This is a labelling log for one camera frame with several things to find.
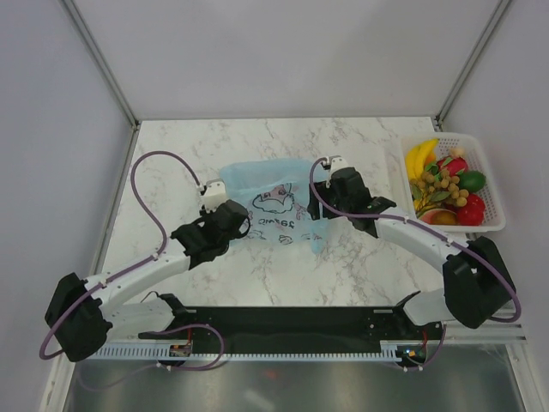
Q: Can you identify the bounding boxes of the orange fake peach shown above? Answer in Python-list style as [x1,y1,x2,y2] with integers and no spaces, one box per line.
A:
[419,208,458,226]

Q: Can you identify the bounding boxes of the brown fake longan bunch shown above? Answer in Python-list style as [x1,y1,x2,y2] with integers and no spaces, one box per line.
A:
[409,169,469,212]

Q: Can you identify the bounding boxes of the green fake mango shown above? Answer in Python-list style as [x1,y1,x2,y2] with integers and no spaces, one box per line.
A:
[458,170,486,193]

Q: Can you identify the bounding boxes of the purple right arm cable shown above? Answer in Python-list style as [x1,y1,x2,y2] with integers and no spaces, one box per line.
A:
[308,159,523,373]

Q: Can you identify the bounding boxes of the left aluminium corner post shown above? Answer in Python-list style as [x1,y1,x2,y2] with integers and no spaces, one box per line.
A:
[59,0,142,130]

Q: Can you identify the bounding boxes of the red fake dragon fruit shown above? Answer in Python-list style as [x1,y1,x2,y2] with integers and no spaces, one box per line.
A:
[431,156,469,180]

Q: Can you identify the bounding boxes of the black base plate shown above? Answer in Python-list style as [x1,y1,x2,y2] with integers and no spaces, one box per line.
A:
[139,306,442,353]

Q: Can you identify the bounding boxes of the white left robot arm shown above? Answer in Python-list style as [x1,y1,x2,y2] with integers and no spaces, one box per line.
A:
[45,200,250,362]

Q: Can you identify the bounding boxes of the right aluminium corner post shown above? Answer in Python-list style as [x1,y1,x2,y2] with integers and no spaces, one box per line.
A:
[431,0,514,132]

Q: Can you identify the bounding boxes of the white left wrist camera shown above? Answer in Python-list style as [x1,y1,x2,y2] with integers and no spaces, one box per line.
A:
[200,179,228,214]

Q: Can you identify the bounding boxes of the white plastic fruit basket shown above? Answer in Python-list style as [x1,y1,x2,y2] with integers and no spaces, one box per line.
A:
[400,132,506,233]

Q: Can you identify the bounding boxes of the red fake apple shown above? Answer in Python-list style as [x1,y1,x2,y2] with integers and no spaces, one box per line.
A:
[456,194,486,227]

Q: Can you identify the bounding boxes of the white slotted cable duct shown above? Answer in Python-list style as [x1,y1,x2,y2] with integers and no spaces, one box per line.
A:
[89,341,401,362]

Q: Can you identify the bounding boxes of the aluminium corner post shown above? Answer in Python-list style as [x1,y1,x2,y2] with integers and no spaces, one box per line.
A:
[59,0,142,130]
[431,0,514,132]

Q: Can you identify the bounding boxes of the aluminium frame rail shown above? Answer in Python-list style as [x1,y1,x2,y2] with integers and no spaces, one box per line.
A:
[57,306,528,344]

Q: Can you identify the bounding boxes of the light blue plastic bag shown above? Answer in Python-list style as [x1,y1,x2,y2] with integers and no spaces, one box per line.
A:
[220,159,328,254]

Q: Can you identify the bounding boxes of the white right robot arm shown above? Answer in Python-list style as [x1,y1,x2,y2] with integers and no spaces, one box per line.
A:
[309,167,522,338]

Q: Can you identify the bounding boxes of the yellow fake banana bunch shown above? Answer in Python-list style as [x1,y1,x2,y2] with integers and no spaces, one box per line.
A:
[405,138,438,180]

